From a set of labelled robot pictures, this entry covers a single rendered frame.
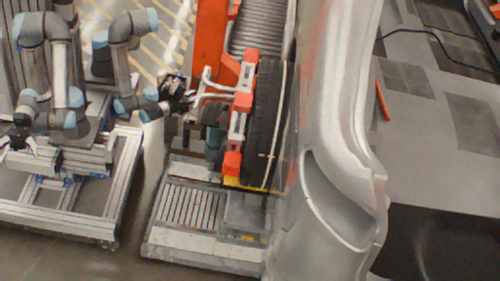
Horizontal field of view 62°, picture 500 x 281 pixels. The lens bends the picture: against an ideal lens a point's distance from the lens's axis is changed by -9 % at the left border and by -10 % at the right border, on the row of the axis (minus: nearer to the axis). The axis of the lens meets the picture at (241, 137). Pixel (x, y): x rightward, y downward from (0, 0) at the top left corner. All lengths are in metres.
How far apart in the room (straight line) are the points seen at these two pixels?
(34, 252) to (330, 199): 2.00
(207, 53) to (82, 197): 1.12
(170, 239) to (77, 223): 0.55
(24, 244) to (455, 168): 2.44
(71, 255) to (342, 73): 2.01
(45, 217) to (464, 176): 2.25
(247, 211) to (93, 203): 0.91
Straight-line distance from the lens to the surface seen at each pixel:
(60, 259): 2.83
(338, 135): 1.18
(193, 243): 2.74
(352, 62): 1.34
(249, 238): 2.68
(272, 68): 2.14
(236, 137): 2.05
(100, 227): 2.64
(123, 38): 2.13
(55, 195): 2.84
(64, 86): 1.89
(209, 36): 2.58
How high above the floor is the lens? 2.39
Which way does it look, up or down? 44 degrees down
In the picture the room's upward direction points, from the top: 11 degrees clockwise
